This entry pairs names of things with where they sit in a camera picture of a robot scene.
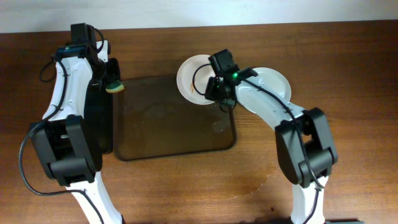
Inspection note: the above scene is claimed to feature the green yellow sponge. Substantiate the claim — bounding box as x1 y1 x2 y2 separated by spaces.
106 80 124 93

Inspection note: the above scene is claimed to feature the white plate top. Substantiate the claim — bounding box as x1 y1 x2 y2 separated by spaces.
176 54 215 105

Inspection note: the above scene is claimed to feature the white plate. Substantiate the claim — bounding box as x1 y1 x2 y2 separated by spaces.
251 67 292 101
176 54 215 105

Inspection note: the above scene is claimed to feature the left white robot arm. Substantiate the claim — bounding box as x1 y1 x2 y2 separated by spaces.
24 23 125 223

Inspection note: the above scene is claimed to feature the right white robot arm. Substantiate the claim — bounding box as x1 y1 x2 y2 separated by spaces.
204 49 338 223

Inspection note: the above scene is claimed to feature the black rectangular tray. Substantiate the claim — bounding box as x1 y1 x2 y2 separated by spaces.
85 57 122 156

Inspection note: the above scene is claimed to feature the brown translucent tray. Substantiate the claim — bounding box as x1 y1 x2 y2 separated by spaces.
113 76 237 161

